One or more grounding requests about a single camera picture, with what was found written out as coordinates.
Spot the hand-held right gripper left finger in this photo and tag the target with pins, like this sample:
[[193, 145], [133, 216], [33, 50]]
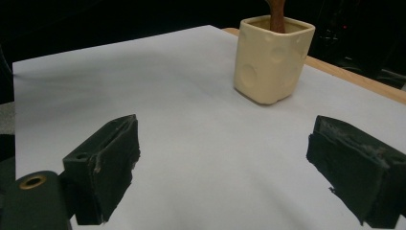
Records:
[[105, 166]]

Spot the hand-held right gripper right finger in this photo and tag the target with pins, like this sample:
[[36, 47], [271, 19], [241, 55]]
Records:
[[357, 169]]

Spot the cream square ceramic cup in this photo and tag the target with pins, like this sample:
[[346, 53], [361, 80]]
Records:
[[268, 67]]

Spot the brown wooden hairbrush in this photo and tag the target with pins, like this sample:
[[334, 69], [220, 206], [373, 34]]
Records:
[[277, 16]]

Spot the white paper sheet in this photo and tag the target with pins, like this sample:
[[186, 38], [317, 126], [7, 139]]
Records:
[[191, 111]]

